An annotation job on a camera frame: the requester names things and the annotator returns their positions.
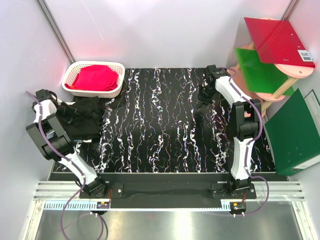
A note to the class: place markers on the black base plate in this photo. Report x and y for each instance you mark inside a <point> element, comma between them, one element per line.
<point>169,195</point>

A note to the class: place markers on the black graphic t shirt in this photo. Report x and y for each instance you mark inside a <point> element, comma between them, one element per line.
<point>87,122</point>

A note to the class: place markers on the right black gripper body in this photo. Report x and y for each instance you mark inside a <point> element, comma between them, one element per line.
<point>205,94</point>

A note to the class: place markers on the aluminium rail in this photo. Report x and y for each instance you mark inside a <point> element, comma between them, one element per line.
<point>278,190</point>

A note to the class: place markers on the pink t shirt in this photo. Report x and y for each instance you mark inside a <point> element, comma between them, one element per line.
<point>96,78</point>

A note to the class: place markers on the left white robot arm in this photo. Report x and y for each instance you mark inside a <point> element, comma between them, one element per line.
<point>57,129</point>

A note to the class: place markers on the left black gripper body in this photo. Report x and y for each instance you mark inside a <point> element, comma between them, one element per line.
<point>65,112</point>

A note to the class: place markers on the pink wooden shelf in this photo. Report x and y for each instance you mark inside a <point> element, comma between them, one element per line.
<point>294,74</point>

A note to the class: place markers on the light green folder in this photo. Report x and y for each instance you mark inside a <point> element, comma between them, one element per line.
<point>259,77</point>

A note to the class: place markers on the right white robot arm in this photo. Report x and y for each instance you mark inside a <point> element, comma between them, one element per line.
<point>245,124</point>

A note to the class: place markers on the dark green binder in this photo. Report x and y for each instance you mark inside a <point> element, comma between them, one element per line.
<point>293,136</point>

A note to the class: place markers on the red folder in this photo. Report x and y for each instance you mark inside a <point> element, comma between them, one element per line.
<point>277,42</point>

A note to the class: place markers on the white plastic basket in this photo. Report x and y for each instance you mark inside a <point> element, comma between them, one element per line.
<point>73,70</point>

